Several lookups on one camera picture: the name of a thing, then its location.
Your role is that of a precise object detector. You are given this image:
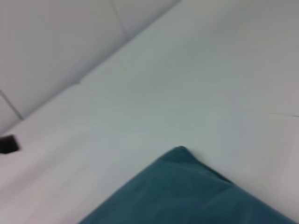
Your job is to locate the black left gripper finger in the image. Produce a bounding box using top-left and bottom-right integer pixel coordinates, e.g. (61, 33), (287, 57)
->
(0, 134), (21, 155)

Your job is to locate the teal blue shirt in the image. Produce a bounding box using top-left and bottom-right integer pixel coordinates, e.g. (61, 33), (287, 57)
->
(77, 146), (297, 224)

